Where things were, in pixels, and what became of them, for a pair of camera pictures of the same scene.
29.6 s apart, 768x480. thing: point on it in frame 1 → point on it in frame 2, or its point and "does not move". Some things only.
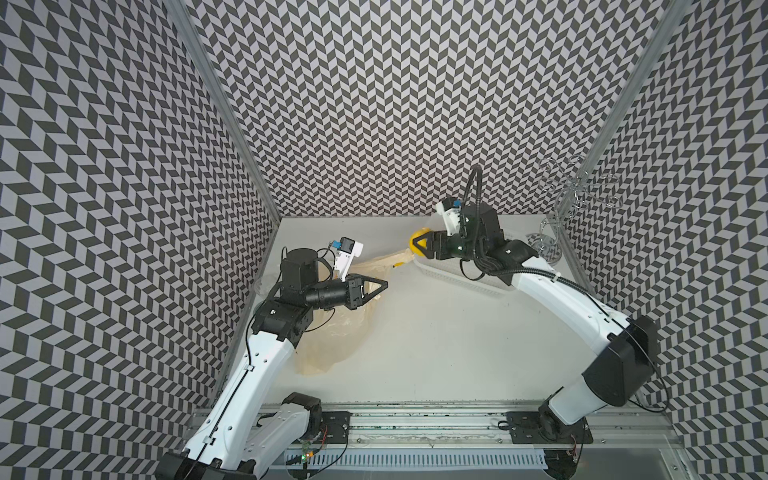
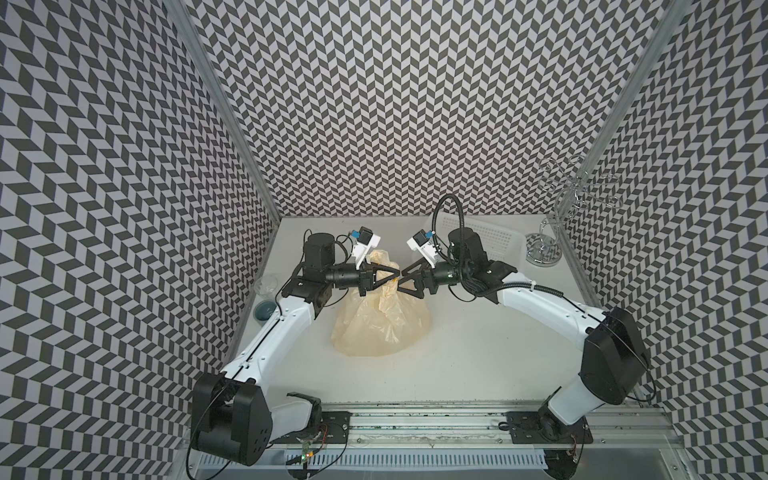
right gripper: [434, 238] → [427, 275]
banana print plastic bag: [327, 348] → [390, 320]
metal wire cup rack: [572, 187] does not move
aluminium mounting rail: [368, 428] does not move
